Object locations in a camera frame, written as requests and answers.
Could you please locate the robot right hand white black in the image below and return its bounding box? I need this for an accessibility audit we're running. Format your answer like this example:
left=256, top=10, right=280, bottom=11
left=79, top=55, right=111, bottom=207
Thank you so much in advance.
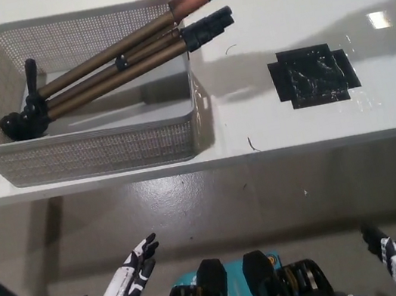
left=323, top=218, right=396, bottom=296

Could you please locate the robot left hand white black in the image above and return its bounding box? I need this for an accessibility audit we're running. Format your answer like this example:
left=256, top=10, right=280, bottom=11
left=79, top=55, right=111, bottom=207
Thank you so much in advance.
left=79, top=232, right=169, bottom=296

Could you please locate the bronze black camera tripod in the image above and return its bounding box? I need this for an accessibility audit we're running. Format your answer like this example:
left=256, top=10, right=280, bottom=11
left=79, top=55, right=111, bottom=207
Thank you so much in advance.
left=0, top=0, right=250, bottom=145

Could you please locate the robot body black teal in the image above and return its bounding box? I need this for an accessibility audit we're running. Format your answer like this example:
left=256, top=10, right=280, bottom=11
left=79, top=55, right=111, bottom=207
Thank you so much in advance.
left=150, top=236, right=342, bottom=296

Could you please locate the grey perforated rectangular basket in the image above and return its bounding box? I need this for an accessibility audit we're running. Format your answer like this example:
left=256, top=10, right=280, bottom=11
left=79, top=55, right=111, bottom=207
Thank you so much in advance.
left=0, top=0, right=219, bottom=194

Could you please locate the black tape patch on desk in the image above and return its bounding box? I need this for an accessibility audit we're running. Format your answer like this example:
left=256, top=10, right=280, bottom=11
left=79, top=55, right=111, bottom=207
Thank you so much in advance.
left=265, top=38, right=364, bottom=115

